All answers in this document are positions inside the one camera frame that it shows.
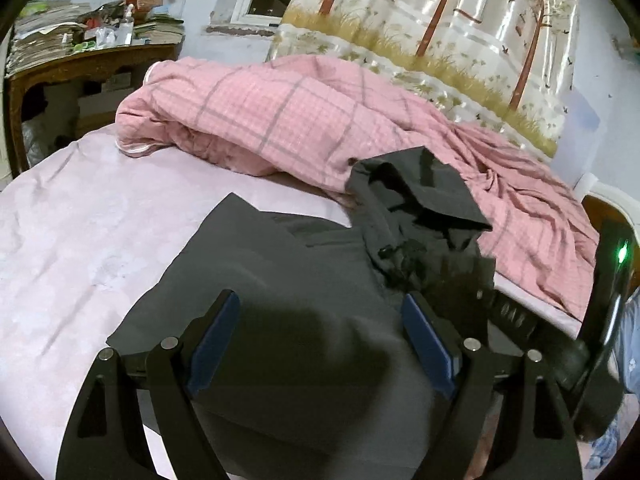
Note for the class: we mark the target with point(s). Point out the tree print curtain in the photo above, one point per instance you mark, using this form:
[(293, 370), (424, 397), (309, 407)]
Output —
[(450, 35)]

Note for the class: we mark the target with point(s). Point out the stack of green books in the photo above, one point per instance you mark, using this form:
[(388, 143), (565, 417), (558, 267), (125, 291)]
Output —
[(160, 32)]

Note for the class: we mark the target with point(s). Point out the clear spray bottle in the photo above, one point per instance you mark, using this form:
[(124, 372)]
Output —
[(126, 25)]

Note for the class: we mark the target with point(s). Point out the stack of papers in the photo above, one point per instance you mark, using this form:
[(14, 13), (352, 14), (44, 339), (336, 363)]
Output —
[(40, 35)]

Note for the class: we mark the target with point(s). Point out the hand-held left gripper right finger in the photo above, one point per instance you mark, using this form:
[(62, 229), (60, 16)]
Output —
[(430, 347)]

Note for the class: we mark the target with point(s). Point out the pink checked quilt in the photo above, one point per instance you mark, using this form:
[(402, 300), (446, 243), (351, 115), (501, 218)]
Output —
[(260, 105)]

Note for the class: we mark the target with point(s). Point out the brown wooden desk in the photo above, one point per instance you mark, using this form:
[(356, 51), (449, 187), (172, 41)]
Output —
[(75, 65)]

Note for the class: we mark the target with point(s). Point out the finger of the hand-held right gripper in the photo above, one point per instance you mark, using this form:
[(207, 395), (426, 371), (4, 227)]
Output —
[(525, 322)]

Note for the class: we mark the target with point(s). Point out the bed with pink sheet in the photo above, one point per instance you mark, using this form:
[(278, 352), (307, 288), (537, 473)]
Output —
[(90, 220)]

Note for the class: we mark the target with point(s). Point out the black hooded jacket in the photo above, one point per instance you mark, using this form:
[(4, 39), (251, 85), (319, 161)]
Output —
[(300, 320)]

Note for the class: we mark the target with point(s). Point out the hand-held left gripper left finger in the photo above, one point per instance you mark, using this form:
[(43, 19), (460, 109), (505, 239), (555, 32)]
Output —
[(215, 345)]

